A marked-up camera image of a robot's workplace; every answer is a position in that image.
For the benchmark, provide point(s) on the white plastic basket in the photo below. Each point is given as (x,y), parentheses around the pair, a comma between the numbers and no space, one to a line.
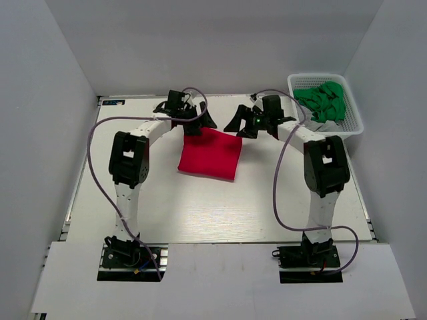
(352,124)

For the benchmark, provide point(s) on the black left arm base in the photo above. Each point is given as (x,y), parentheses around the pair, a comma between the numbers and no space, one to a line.
(129,261)

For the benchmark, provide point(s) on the green t shirt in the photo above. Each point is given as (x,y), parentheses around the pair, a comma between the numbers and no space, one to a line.
(326,102)

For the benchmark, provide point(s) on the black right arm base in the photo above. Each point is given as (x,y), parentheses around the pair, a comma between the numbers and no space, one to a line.
(308,263)

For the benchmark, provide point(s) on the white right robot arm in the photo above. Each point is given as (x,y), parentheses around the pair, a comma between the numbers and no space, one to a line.
(326,168)

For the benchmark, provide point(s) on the blue table label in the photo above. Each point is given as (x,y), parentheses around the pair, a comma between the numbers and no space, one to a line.
(113,102)

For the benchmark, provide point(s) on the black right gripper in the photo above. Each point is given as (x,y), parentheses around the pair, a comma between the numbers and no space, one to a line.
(234,126)

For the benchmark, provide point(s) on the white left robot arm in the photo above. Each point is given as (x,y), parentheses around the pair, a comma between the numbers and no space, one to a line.
(129,161)

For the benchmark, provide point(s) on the red t shirt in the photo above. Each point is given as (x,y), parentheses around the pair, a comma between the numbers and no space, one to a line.
(212,154)

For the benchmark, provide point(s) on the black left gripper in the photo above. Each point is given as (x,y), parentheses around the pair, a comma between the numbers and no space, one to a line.
(193,129)

